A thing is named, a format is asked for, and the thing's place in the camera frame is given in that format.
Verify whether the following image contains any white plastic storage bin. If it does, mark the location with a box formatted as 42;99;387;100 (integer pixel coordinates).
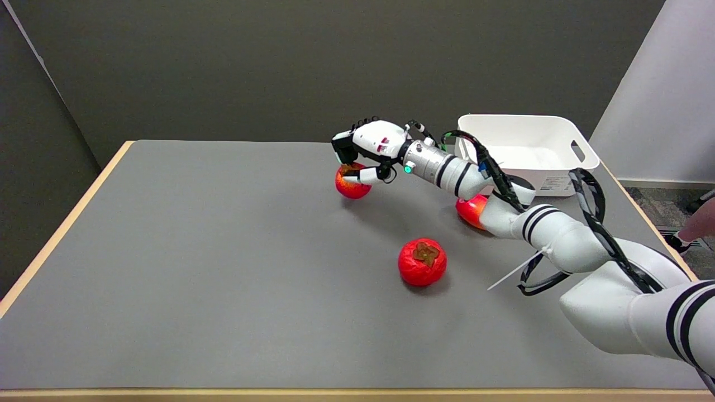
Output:
454;114;600;197

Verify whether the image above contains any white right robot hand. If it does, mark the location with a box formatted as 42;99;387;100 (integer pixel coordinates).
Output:
331;117;412;186

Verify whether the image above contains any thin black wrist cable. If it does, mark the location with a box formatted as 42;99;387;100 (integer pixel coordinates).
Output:
407;119;443;149

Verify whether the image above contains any red pomegranate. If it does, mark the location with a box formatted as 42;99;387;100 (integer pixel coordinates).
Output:
335;163;373;200

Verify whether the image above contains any white zip tie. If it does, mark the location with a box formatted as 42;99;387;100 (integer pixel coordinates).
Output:
487;250;552;291

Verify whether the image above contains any red orange mango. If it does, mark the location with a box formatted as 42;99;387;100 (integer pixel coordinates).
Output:
455;194;493;231

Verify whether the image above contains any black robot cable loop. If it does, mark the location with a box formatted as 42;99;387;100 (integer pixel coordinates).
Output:
441;130;666;297

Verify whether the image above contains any person's bare leg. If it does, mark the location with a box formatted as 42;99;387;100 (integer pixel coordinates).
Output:
678;197;715;244

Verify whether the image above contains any red persimmon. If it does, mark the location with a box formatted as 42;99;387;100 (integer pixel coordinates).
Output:
397;238;447;287

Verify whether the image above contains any black shoe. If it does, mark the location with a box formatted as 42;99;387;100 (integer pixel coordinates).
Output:
666;231;694;255

